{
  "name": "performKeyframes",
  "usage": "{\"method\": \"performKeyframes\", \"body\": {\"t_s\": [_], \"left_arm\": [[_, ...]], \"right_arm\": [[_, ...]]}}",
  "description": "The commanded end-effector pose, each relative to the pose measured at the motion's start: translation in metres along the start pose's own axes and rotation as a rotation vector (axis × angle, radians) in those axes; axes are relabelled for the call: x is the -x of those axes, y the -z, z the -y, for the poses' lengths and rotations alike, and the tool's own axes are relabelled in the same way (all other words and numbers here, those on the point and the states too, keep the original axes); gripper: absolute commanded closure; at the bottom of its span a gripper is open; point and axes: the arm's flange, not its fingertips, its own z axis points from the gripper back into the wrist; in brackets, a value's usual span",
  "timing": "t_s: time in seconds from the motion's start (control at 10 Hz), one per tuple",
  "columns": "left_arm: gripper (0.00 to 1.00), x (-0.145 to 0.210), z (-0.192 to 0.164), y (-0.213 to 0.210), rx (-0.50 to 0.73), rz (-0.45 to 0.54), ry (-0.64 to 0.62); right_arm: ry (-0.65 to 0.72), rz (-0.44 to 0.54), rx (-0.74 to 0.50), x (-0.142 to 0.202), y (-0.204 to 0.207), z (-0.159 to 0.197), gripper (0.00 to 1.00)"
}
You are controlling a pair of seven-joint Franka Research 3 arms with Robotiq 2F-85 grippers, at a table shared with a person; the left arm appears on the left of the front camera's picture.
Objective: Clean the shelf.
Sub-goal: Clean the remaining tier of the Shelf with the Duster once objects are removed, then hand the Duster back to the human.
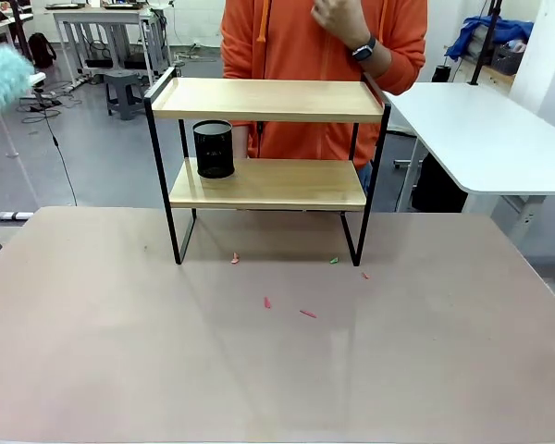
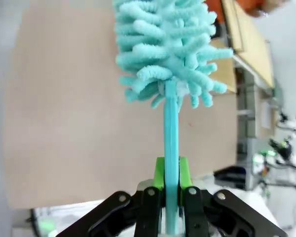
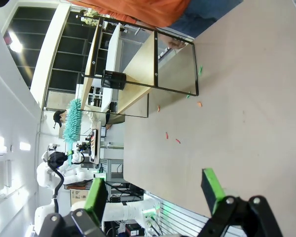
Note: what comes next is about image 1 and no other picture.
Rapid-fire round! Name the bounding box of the person's left hand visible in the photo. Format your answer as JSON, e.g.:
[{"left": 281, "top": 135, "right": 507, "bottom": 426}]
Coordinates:
[{"left": 310, "top": 0, "right": 375, "bottom": 51}]

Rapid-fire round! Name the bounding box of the person's right hand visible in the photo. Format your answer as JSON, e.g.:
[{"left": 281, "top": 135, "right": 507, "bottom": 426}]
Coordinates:
[{"left": 233, "top": 123, "right": 252, "bottom": 161}]

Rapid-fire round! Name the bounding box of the teal chenille duster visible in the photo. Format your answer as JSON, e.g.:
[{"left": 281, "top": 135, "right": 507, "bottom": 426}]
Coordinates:
[{"left": 0, "top": 35, "right": 37, "bottom": 121}]

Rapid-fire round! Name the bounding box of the person's left forearm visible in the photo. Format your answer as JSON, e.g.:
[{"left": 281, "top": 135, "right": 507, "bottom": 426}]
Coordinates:
[{"left": 366, "top": 43, "right": 395, "bottom": 80}]

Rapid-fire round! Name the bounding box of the wooden black-framed two-tier shelf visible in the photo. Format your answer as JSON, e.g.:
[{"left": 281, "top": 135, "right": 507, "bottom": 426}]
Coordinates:
[{"left": 142, "top": 67, "right": 393, "bottom": 268}]

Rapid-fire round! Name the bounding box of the black mesh pen holder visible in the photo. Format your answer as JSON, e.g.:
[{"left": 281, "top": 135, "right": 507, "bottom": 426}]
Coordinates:
[{"left": 192, "top": 119, "right": 237, "bottom": 180}]

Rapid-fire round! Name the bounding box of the black smartwatch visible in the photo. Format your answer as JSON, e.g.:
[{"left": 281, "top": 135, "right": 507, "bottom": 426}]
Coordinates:
[{"left": 351, "top": 35, "right": 378, "bottom": 63}]

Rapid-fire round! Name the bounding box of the person in orange hoodie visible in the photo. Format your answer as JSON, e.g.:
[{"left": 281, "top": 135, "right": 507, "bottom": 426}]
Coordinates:
[{"left": 219, "top": 0, "right": 429, "bottom": 195}]

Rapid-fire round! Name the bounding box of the grey plastic stool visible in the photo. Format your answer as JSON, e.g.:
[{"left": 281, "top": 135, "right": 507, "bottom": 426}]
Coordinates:
[{"left": 103, "top": 69, "right": 147, "bottom": 122}]

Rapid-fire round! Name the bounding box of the black stand pole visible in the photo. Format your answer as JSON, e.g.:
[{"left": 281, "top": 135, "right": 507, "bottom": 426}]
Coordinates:
[
  {"left": 8, "top": 0, "right": 36, "bottom": 61},
  {"left": 468, "top": 0, "right": 505, "bottom": 87}
]

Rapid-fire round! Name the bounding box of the blue cloth pile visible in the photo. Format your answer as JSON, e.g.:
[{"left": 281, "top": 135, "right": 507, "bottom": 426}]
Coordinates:
[{"left": 445, "top": 15, "right": 535, "bottom": 62}]

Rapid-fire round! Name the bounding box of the large white side table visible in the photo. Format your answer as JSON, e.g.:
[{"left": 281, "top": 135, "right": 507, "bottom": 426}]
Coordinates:
[{"left": 381, "top": 81, "right": 555, "bottom": 214}]

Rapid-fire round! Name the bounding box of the grey-framed background workbench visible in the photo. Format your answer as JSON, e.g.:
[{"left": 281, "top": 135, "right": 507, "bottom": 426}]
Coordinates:
[{"left": 44, "top": 3, "right": 172, "bottom": 90}]

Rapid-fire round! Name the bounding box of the black box under table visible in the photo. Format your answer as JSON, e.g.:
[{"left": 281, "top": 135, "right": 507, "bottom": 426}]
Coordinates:
[{"left": 410, "top": 152, "right": 469, "bottom": 214}]

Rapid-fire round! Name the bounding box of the black backpack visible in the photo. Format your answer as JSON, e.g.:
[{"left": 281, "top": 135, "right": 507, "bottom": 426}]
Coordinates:
[{"left": 27, "top": 31, "right": 57, "bottom": 70}]

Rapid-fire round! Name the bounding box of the white background desk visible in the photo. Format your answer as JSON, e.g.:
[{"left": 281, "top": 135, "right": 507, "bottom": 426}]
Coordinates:
[{"left": 0, "top": 9, "right": 34, "bottom": 47}]

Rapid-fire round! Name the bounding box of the black floor cable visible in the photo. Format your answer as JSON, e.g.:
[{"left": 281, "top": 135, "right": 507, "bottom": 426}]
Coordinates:
[{"left": 22, "top": 99, "right": 79, "bottom": 207}]

